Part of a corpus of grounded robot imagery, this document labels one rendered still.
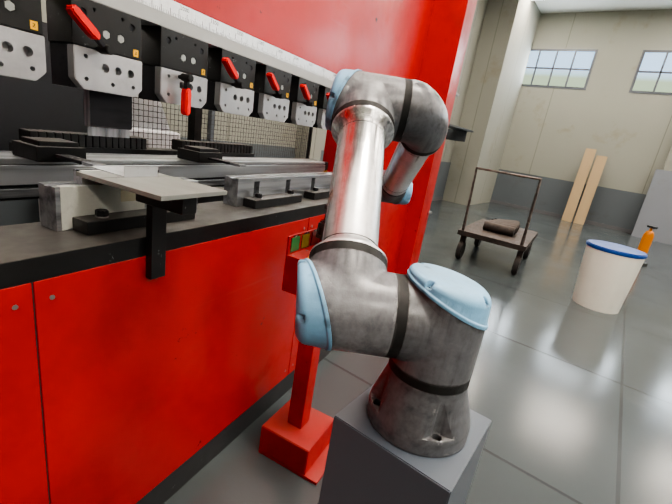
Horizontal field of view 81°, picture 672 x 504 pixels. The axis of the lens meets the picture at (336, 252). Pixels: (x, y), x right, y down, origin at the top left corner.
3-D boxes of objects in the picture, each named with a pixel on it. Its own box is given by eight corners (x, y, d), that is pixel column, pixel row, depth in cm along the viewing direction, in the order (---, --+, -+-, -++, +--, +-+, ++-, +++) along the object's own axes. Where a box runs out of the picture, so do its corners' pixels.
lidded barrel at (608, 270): (628, 309, 368) (651, 252, 351) (618, 321, 335) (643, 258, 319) (574, 291, 399) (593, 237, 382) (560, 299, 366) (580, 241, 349)
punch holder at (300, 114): (294, 124, 147) (300, 76, 142) (276, 121, 150) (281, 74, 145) (314, 127, 160) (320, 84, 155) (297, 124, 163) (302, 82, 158)
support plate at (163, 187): (161, 201, 74) (161, 196, 74) (75, 175, 84) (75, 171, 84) (227, 195, 90) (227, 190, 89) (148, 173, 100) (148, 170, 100)
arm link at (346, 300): (408, 344, 46) (413, 64, 74) (282, 326, 45) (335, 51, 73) (386, 369, 56) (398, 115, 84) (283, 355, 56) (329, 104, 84)
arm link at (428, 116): (473, 75, 72) (408, 180, 120) (415, 65, 72) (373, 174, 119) (469, 131, 69) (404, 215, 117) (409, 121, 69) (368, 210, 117)
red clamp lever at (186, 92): (187, 115, 98) (188, 73, 95) (175, 113, 99) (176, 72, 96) (192, 116, 99) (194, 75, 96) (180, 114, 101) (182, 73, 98)
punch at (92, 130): (90, 136, 86) (89, 89, 83) (84, 134, 86) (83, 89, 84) (132, 138, 94) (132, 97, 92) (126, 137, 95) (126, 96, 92)
